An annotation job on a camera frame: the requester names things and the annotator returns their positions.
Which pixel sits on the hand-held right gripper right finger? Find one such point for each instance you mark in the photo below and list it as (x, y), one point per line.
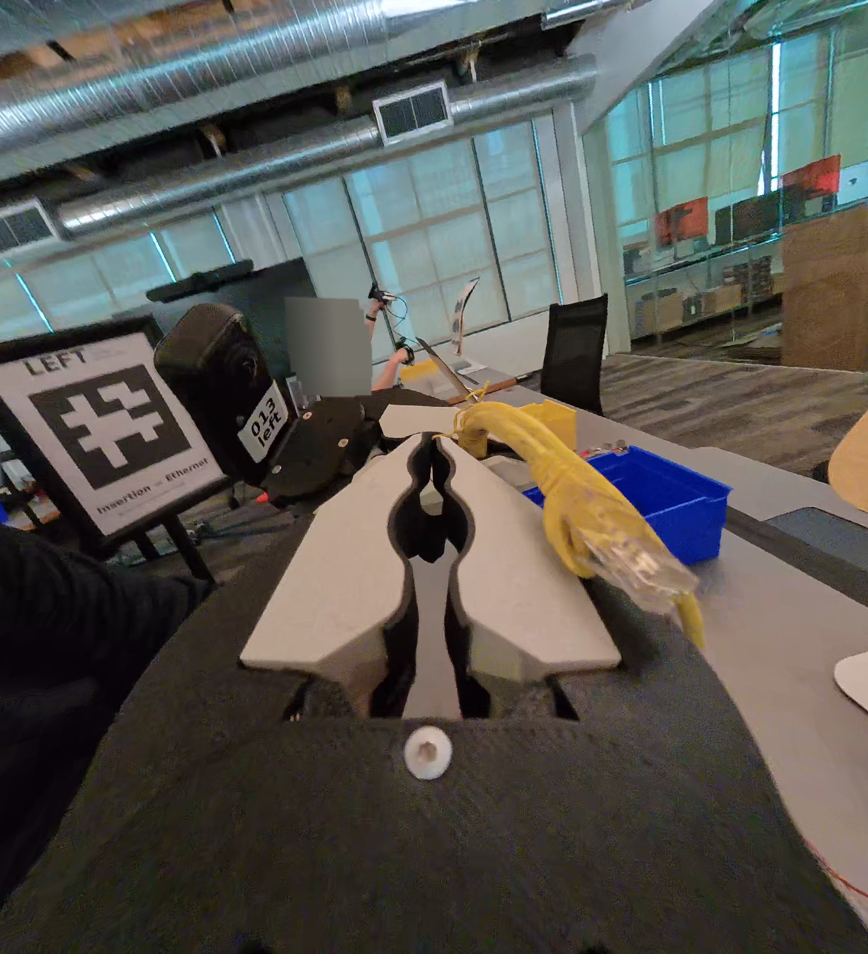
(530, 589)

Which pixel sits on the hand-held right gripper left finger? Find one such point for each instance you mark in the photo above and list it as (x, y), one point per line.
(329, 581)

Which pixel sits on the yellow twist tie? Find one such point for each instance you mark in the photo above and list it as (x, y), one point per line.
(481, 390)

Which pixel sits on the red twist tie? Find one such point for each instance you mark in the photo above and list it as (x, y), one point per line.
(851, 885)

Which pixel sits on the white air vent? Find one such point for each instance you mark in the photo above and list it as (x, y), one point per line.
(9, 227)
(413, 112)

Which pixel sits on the black wall monitor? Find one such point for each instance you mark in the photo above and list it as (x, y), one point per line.
(277, 298)

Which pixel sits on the red-backed screen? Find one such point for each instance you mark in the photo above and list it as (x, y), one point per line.
(812, 177)
(683, 222)

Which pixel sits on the black office chair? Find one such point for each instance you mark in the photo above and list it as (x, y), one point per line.
(574, 350)

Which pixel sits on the silver ventilation duct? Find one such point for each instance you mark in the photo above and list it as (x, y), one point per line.
(180, 67)
(255, 171)

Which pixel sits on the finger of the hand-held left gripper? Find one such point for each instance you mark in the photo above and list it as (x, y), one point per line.
(404, 421)

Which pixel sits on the brown cardboard panel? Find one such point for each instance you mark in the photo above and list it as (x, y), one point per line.
(836, 283)

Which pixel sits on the blue plastic bin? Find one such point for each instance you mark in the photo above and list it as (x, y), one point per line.
(672, 514)

